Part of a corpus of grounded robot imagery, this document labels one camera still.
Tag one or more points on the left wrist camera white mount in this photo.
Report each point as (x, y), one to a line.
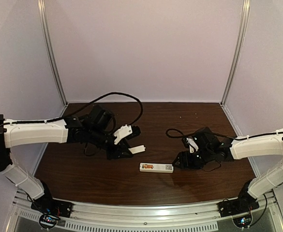
(126, 131)

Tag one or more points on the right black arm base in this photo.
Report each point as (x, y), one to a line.
(237, 206)

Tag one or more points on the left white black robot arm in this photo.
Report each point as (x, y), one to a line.
(89, 129)

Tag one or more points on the copper AA battery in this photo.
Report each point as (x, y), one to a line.
(147, 166)

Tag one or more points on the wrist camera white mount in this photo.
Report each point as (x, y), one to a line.
(126, 131)
(190, 144)

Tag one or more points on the white remote control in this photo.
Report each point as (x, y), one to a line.
(157, 168)

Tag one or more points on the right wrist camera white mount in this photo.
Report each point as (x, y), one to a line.
(190, 144)

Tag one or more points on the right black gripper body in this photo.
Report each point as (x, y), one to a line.
(188, 159)

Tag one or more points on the left aluminium frame post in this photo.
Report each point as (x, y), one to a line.
(50, 51)

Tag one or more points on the front aluminium rail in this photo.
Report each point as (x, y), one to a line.
(194, 217)

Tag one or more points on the aluminium frame post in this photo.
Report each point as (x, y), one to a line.
(244, 18)
(50, 51)

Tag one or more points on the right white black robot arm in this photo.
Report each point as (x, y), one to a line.
(204, 146)

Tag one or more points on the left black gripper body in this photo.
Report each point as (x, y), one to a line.
(117, 148)

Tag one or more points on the white battery cover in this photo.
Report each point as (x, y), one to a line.
(137, 149)

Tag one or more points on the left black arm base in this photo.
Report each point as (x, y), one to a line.
(51, 206)

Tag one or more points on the right aluminium frame post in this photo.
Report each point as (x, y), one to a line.
(244, 18)

